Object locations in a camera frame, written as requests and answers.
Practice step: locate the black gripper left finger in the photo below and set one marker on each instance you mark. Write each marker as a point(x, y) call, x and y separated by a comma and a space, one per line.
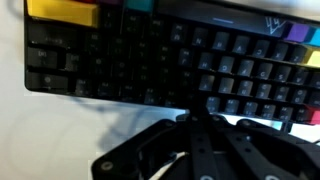
point(184, 144)

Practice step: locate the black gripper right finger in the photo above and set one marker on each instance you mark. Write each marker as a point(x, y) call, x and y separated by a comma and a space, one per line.
point(259, 152)

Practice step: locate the black keyboard with coloured keys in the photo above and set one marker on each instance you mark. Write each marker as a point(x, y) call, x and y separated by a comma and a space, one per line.
point(231, 58)

